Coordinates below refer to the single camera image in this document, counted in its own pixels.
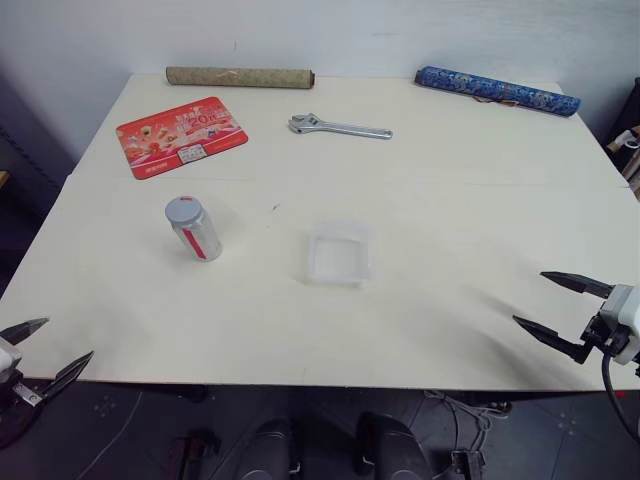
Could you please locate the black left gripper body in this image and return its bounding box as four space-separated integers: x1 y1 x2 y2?
0 368 43 450

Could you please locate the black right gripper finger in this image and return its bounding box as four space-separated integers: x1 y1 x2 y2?
511 314 590 365
540 271 615 300

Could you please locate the blue patterned rolled scroll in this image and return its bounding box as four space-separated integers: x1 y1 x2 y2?
414 65 582 120

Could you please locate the black chair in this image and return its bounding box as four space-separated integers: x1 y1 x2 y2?
604 76 640 151

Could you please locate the silver adjustable wrench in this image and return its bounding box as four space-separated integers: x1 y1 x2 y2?
287 112 394 141

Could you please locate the white cable under table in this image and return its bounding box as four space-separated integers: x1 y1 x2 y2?
423 389 507 451

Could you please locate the red printed mouse pad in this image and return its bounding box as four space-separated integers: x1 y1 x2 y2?
115 96 250 181

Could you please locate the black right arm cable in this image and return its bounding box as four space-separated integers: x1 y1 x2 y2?
601 347 640 446

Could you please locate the grey plastic jar lid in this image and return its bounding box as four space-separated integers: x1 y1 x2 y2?
164 195 205 227

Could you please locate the dark rounded shape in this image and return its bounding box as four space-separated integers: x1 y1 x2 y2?
238 416 303 480
353 410 432 480

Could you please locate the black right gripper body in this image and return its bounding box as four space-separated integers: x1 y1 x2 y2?
579 311 632 362

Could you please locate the clear bottle grey lid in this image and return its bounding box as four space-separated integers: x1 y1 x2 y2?
170 207 224 263

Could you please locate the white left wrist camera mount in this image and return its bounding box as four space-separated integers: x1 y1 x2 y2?
0 336 24 385

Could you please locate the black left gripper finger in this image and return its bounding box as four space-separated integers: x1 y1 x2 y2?
0 317 51 347
40 350 96 401

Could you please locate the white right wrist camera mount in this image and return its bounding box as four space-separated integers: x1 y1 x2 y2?
598 282 640 366

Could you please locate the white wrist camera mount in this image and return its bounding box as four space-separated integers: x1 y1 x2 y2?
0 336 24 385
598 282 640 366

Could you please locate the clear square plastic container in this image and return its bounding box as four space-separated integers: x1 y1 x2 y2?
305 218 375 289

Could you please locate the brown patterned rolled scroll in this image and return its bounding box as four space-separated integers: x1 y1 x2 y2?
165 66 317 92

